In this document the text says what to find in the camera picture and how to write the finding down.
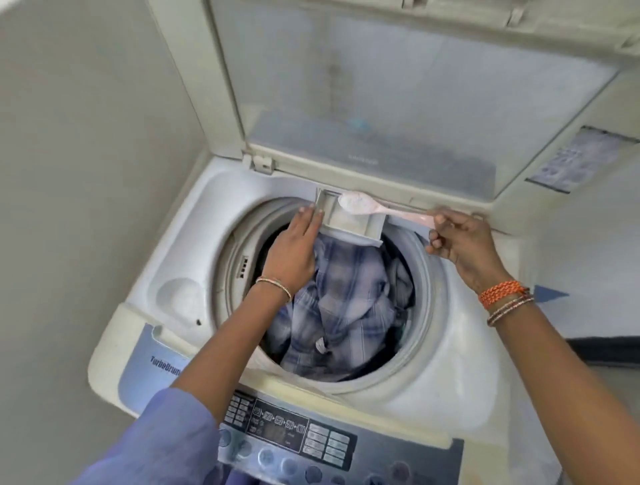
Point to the white detergent drawer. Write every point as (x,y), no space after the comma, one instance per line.
(350,225)

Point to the beaded green red bangle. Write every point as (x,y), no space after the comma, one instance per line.
(510,310)

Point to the white blue washing machine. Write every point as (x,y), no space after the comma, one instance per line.
(450,350)

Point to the person's left forearm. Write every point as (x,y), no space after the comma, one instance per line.
(225,355)

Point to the person's blue tunic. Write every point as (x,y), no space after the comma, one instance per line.
(155,444)

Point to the person's right forearm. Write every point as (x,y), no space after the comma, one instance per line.
(565,389)

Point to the thin multicolour bangle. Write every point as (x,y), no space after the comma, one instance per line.
(275,282)

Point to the person's right hand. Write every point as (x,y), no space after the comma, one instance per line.
(470,245)

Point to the blue plaid shirt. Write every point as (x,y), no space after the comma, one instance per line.
(345,310)

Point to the pink plastic spoon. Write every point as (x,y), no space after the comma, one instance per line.
(395,212)

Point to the person's left hand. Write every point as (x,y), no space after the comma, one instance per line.
(292,255)

